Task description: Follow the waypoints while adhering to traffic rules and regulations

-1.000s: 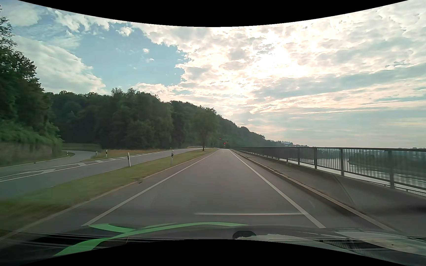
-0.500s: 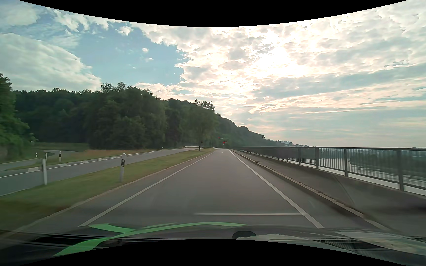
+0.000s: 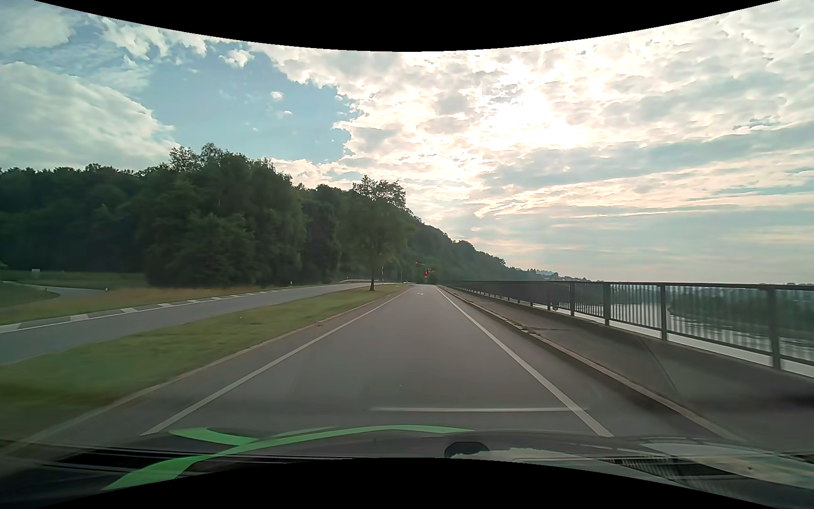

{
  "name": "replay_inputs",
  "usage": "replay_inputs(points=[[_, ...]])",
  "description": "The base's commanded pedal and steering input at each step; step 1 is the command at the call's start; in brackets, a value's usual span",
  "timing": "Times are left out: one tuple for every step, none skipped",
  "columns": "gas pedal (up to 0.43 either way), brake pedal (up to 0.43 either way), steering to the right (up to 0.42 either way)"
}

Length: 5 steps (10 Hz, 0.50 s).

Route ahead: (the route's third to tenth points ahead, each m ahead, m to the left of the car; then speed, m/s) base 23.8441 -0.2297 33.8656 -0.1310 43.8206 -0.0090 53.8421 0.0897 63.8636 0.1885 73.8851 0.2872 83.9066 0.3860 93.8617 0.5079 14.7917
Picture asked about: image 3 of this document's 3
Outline narrow side path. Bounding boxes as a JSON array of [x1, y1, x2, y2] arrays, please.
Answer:
[[3, 281, 107, 298]]

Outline car's own bonnet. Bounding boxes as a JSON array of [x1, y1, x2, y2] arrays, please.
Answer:
[[0, 424, 814, 509]]

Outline grass median strip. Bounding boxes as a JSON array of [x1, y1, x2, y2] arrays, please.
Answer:
[[0, 283, 411, 443]]

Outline road markings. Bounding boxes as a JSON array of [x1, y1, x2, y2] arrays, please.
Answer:
[[142, 285, 614, 438]]

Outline dense green wood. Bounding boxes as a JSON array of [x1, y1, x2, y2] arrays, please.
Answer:
[[0, 143, 556, 287]]

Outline grey asphalt road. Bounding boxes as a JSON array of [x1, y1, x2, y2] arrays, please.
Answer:
[[25, 284, 726, 453]]

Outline single green tree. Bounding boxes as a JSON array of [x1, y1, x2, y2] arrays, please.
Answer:
[[340, 175, 415, 292]]

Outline grass field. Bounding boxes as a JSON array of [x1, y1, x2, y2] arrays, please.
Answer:
[[0, 271, 295, 332]]

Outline metal railing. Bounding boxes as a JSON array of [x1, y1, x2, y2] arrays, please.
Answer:
[[447, 280, 814, 391]]

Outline separate asphalt road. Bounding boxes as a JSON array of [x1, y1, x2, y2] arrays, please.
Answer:
[[0, 282, 373, 376]]

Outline grey paved footpath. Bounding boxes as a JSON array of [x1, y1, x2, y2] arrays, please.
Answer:
[[442, 286, 814, 453]]

